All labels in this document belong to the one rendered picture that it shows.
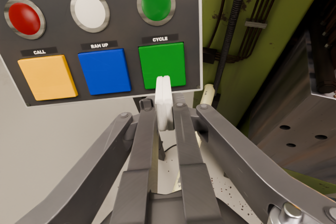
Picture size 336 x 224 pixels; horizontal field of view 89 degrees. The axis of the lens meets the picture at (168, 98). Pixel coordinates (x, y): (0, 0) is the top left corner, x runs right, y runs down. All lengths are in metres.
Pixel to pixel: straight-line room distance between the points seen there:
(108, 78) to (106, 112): 1.23
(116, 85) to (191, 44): 0.15
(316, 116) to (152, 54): 0.40
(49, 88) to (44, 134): 1.35
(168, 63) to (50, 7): 0.20
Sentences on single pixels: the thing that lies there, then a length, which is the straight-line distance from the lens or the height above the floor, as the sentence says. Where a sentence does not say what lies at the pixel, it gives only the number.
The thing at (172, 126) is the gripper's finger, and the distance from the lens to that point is 0.15.
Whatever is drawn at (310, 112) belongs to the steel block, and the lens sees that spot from 0.51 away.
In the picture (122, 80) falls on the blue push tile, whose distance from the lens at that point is 0.31.
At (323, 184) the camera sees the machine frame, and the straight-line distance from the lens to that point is 0.96.
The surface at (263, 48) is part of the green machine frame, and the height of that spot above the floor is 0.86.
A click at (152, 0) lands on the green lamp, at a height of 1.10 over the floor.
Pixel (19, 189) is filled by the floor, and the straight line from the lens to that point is 1.64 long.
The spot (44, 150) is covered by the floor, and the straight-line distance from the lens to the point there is 1.64.
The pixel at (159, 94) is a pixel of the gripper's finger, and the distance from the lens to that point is 0.16.
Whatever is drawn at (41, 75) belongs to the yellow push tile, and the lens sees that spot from 0.36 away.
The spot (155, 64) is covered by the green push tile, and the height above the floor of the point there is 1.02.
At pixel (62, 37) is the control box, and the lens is 0.33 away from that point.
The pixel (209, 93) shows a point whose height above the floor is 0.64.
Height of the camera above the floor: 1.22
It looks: 55 degrees down
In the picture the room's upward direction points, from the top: 7 degrees counter-clockwise
